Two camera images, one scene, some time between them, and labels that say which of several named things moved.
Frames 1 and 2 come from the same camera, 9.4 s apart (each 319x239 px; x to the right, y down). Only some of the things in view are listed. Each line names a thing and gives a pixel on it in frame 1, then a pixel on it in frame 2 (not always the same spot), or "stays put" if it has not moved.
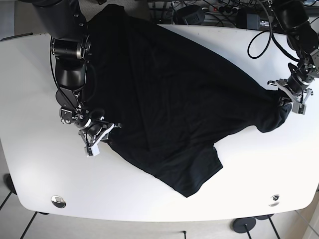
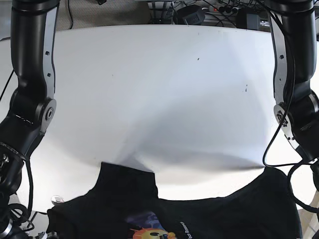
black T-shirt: [170, 101] -> [125, 204]
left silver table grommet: [58, 201] stays put
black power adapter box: [189, 15] stays put
